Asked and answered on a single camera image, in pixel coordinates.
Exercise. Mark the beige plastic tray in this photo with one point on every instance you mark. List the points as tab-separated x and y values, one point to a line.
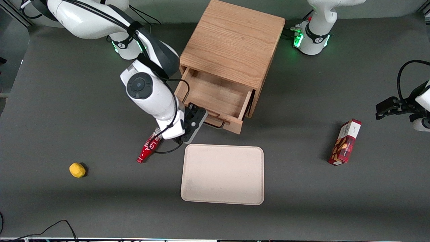
222	174

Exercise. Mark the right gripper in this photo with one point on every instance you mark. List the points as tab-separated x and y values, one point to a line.
188	117

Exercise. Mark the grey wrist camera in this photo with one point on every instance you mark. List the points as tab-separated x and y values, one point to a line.
199	122
422	124

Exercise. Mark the red ketchup bottle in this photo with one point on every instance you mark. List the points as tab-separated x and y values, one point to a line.
147	149

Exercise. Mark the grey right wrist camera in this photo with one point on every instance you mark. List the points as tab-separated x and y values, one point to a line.
199	122

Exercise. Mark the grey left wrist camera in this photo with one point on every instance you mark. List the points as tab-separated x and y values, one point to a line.
422	124

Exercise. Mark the wooden drawer with lip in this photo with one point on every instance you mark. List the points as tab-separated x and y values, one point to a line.
215	95

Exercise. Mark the red cookie box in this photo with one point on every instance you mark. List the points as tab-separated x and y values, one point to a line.
345	143

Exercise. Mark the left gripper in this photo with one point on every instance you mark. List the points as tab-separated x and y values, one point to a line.
410	101

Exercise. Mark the yellow lemon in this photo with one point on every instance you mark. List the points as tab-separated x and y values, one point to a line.
77	170

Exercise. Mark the wooden drawer cabinet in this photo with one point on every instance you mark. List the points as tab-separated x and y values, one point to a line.
235	37

